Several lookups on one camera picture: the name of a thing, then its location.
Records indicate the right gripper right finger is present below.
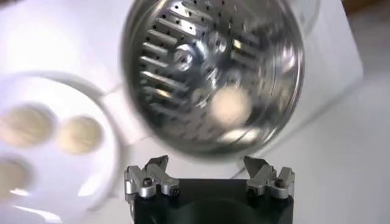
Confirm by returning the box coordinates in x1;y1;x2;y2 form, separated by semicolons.
243;155;296;200

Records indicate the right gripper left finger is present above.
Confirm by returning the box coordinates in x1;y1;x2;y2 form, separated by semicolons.
124;154;180;200

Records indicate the white steamed baozi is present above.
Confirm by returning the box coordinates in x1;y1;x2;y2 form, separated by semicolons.
210;85;254;127
57;115;104;155
0;158;31;202
0;103;56;149

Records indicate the perforated steel steamer basket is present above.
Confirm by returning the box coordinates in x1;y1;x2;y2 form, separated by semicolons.
121;0;306;158

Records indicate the white round plate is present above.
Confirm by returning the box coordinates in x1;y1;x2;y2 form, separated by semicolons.
0;71;129;224

